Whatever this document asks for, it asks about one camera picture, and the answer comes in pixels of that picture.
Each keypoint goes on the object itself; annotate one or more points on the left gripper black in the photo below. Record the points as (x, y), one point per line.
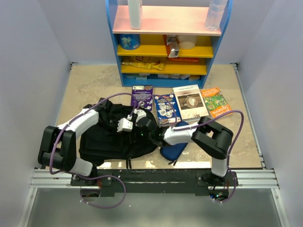
(116, 121)

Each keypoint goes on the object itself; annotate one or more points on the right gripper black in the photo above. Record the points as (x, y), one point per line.
(136, 128)

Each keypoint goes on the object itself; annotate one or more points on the black backpack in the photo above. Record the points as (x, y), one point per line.
(98, 145)

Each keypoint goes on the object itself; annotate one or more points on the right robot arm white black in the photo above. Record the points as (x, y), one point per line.
(212, 137)

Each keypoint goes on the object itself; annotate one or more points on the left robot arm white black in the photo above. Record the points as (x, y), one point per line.
(58, 149)

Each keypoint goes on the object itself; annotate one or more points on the yellow chips bag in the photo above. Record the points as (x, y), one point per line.
(143, 62)

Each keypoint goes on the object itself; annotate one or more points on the silver orange snack bag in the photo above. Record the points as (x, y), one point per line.
(172, 46)

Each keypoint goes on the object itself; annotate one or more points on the blue comic book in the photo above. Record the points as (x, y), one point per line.
(167, 110)

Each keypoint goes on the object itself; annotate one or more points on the blue zip pencil case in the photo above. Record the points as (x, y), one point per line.
(171, 149)

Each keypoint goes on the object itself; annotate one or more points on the purple book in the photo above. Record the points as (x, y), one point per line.
(143, 95)

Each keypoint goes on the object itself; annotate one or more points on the white coffee cover book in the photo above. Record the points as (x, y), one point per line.
(190, 103)

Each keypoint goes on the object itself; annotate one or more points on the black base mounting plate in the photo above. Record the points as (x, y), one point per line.
(197, 181)

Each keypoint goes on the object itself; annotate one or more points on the orange treehouse book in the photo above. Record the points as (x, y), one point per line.
(215, 101)

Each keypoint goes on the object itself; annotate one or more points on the orange flat box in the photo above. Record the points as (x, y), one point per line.
(184, 59)

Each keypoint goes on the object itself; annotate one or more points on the blue round tin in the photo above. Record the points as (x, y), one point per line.
(129, 41)

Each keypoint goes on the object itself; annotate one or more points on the blue shelf unit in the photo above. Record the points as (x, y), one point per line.
(157, 22)

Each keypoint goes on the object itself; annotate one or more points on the white plastic tub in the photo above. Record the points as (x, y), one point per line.
(186, 41)

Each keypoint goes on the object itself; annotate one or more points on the white carton on shelf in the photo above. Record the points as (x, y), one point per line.
(135, 13)

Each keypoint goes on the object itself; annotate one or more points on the clear plastic bottle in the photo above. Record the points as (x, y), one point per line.
(215, 14)

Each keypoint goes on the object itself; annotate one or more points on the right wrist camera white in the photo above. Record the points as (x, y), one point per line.
(139, 113)

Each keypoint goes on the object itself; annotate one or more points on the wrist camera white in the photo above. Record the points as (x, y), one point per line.
(139, 113)
(125, 124)

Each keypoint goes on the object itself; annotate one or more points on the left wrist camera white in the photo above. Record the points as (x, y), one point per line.
(125, 124)

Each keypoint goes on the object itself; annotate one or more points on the aluminium rail frame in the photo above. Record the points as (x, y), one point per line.
(155, 194)

